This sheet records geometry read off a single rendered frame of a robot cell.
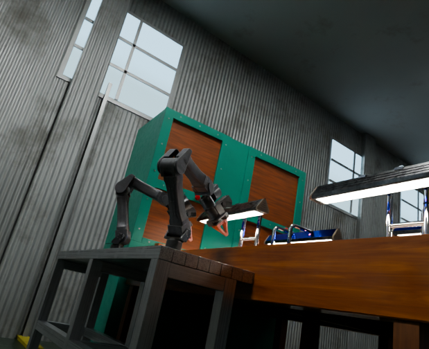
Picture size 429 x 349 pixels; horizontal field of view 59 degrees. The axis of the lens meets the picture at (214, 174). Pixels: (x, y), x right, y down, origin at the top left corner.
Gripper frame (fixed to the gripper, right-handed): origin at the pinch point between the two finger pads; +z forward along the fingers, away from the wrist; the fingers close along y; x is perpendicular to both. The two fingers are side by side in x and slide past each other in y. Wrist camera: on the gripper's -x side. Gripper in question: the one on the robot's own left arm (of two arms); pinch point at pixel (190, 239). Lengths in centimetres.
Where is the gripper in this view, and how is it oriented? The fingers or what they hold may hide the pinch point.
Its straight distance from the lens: 203.8
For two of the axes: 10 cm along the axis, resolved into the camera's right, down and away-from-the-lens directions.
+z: 5.0, 8.5, 1.2
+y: -5.3, 1.9, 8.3
